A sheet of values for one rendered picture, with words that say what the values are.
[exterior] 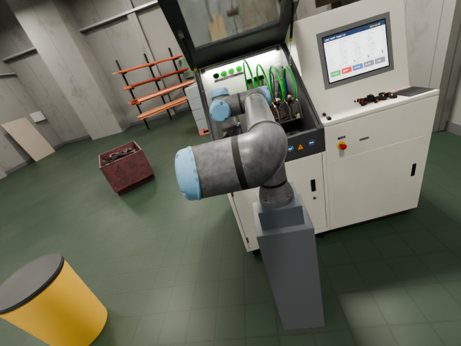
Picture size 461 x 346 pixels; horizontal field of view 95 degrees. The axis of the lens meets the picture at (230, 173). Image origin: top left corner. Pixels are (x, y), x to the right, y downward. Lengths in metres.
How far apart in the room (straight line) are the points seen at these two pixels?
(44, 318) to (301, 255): 1.57
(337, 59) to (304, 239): 1.21
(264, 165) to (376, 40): 1.56
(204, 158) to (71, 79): 9.97
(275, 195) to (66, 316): 1.58
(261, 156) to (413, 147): 1.56
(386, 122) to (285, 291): 1.17
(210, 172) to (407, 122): 1.51
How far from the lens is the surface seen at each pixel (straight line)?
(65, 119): 12.13
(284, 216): 0.92
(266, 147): 0.41
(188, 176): 0.42
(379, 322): 1.67
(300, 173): 1.51
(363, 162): 1.70
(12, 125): 11.38
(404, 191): 2.06
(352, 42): 1.79
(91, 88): 9.97
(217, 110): 0.76
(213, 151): 0.41
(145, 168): 3.81
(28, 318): 1.90
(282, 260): 1.07
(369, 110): 1.57
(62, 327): 2.00
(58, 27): 10.21
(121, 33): 10.02
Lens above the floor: 1.48
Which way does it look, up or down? 28 degrees down
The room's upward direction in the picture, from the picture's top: 17 degrees counter-clockwise
